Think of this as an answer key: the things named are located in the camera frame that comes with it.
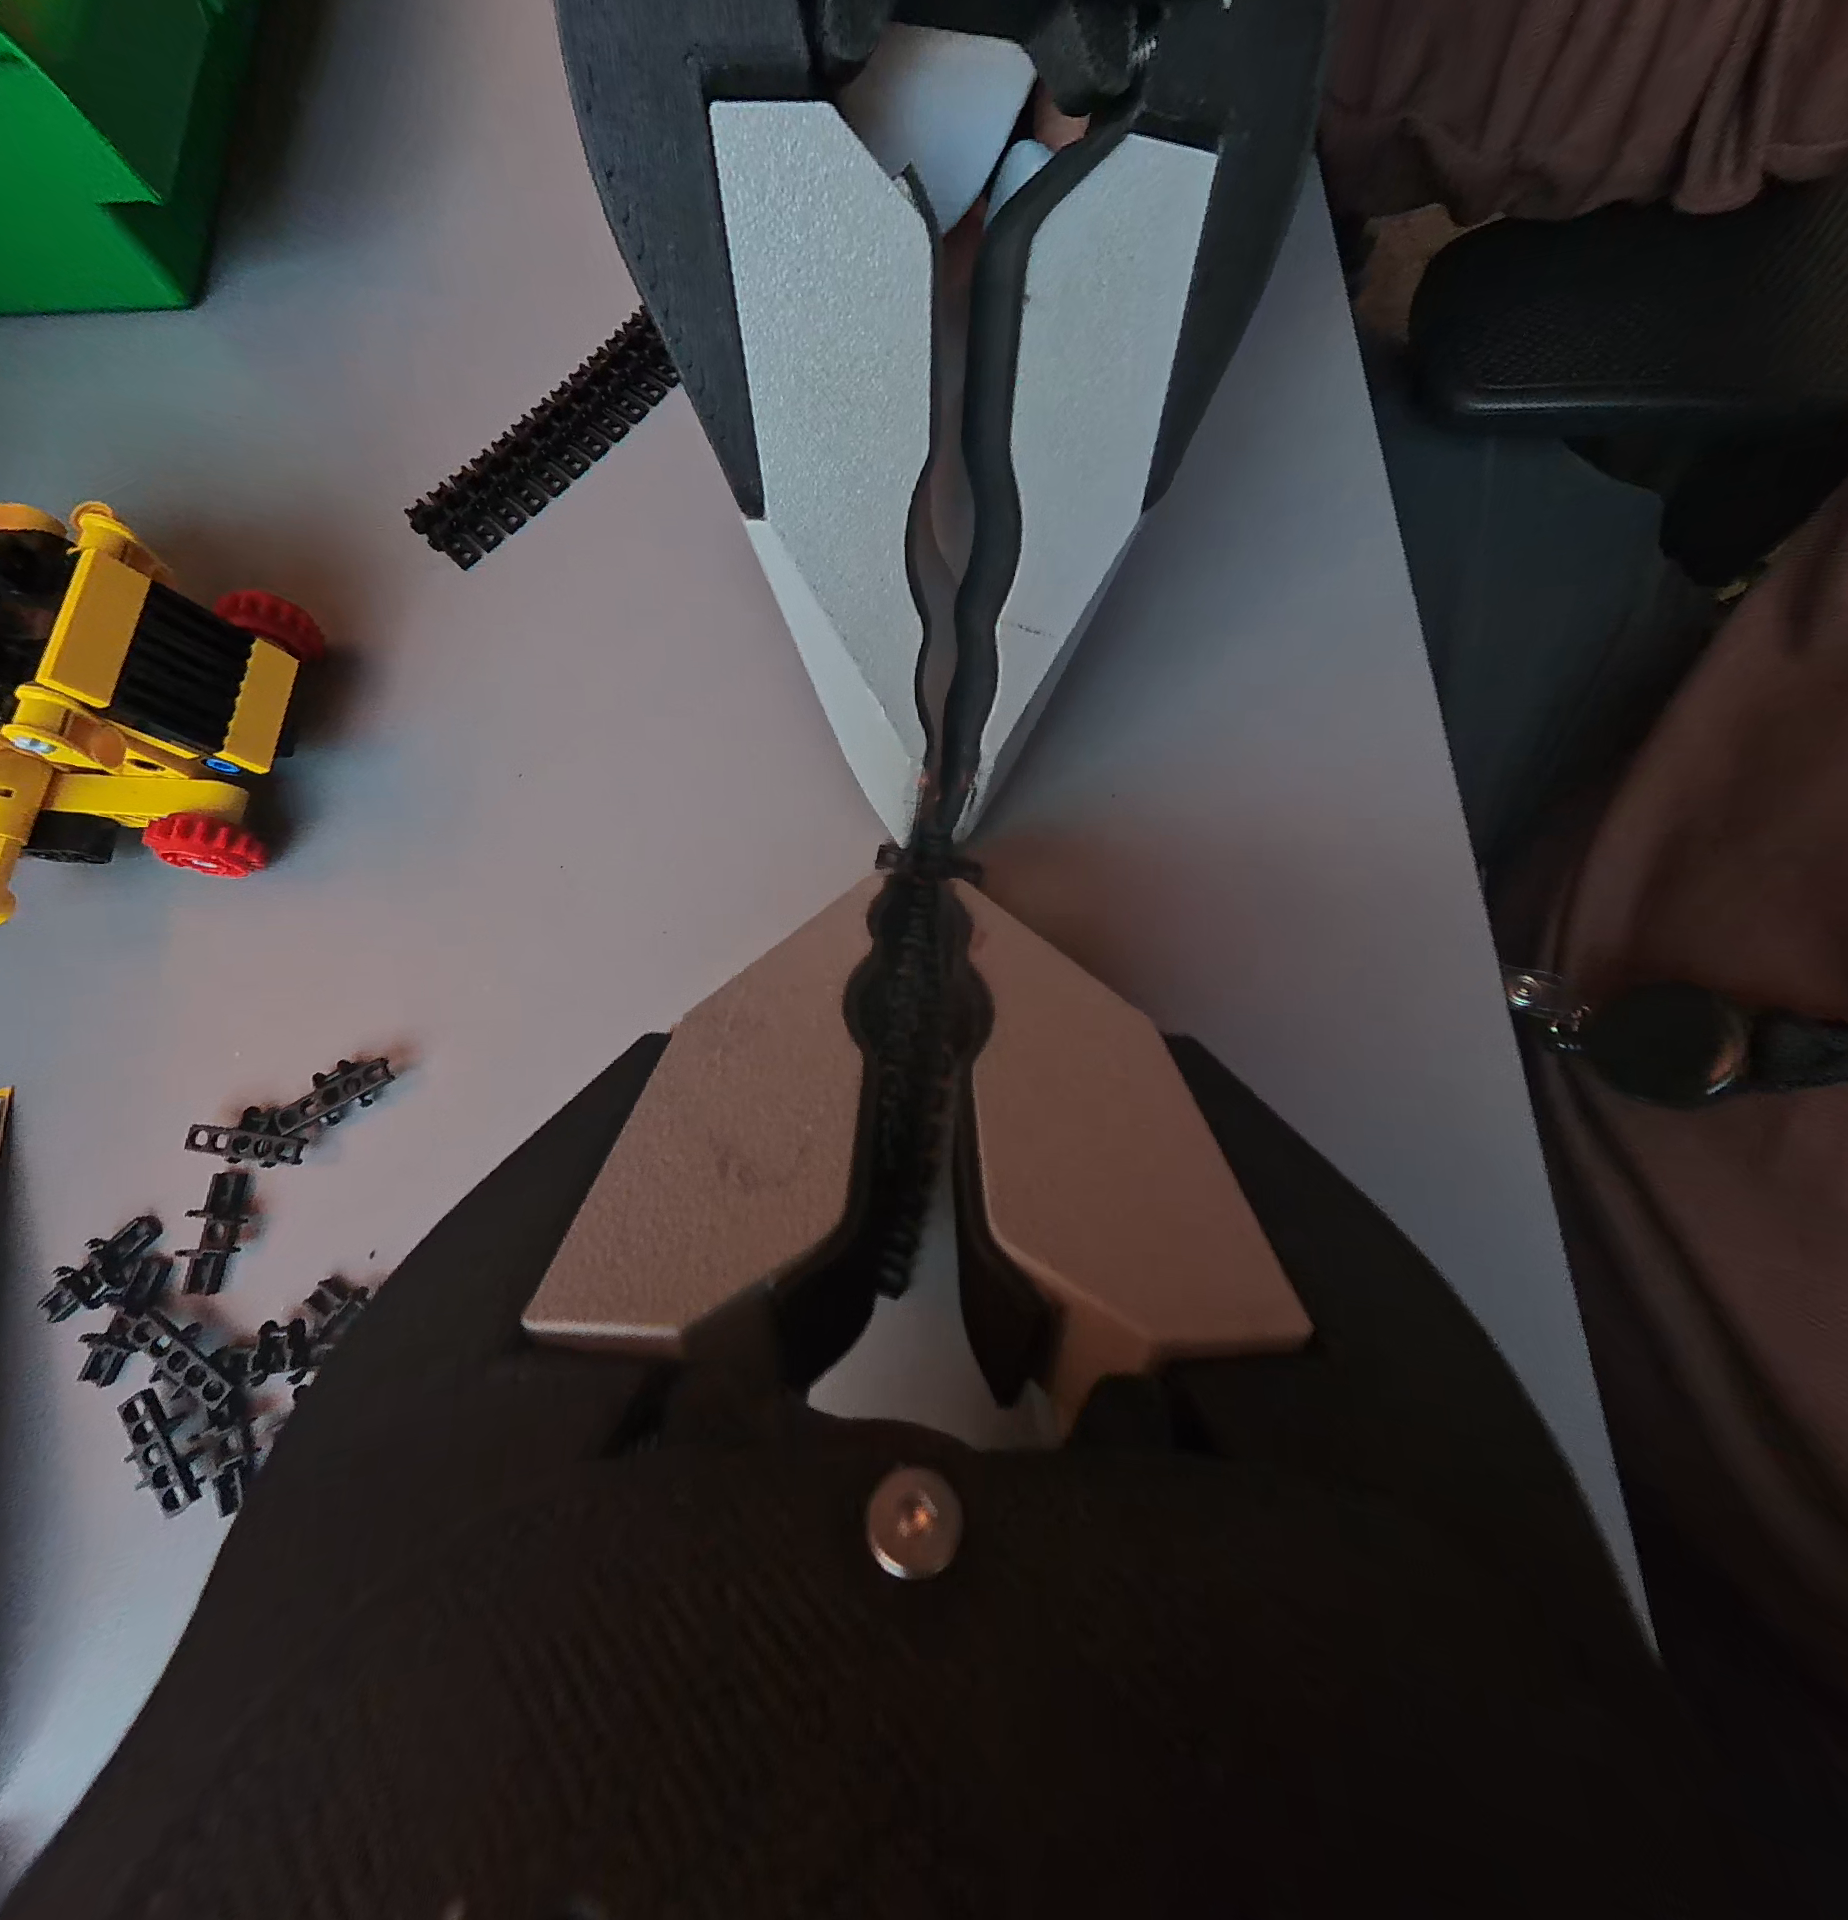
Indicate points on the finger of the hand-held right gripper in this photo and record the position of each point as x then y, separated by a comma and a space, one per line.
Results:
818, 374
1103, 374

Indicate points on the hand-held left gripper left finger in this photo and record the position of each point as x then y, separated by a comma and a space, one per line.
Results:
698, 1170

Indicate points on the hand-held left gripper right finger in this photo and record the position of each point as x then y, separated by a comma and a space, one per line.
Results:
1119, 1185

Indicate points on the person's right forearm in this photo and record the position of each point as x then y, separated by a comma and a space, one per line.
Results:
1612, 91

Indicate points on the yellow lego bulldozer model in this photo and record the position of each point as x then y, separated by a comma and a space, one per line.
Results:
128, 675

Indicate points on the black office chair armrest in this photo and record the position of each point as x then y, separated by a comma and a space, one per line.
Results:
1612, 331

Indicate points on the pile of black track links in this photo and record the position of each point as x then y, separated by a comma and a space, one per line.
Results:
174, 1351

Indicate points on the green box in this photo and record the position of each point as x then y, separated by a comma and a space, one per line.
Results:
84, 150

